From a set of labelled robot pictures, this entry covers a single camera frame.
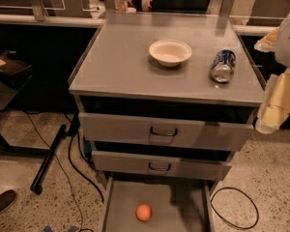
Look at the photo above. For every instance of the blue soda can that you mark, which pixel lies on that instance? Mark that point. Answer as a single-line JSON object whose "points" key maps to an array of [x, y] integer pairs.
{"points": [[223, 66]]}

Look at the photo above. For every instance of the black stand leg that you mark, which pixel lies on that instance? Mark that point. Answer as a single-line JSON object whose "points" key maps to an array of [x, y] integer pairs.
{"points": [[37, 184]]}

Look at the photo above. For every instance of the orange fruit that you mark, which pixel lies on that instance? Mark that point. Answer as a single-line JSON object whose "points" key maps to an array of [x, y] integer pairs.
{"points": [[143, 212]]}

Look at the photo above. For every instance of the white bowl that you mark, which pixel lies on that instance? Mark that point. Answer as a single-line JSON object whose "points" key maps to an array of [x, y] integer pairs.
{"points": [[170, 53]]}

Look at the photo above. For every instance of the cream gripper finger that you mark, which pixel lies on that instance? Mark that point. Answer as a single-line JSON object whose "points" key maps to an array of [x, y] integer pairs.
{"points": [[267, 43], [275, 108]]}

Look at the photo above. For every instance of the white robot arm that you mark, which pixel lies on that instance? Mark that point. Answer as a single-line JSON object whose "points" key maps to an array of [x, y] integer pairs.
{"points": [[282, 52]]}

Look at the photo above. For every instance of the grey drawer cabinet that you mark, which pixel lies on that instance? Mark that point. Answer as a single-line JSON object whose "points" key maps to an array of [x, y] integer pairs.
{"points": [[165, 101]]}

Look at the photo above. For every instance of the black box on shelf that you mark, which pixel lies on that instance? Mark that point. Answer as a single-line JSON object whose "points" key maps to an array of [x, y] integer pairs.
{"points": [[12, 68]]}

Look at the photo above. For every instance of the top grey drawer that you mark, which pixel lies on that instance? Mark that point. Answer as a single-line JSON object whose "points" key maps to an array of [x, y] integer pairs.
{"points": [[164, 132]]}

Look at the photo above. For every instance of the bottom grey drawer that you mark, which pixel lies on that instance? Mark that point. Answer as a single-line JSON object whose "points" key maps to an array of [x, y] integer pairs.
{"points": [[178, 205]]}

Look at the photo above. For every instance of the grey drawer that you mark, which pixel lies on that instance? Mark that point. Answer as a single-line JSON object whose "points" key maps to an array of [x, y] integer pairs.
{"points": [[164, 132], [178, 205], [161, 166]]}

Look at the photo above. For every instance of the background person hand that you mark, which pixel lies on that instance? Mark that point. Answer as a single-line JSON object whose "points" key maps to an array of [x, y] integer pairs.
{"points": [[146, 5]]}

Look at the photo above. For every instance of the dark shoe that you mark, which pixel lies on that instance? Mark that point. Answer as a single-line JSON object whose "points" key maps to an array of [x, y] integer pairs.
{"points": [[7, 198]]}

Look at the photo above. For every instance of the middle grey drawer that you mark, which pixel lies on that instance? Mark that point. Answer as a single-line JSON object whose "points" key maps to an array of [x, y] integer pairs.
{"points": [[161, 166]]}

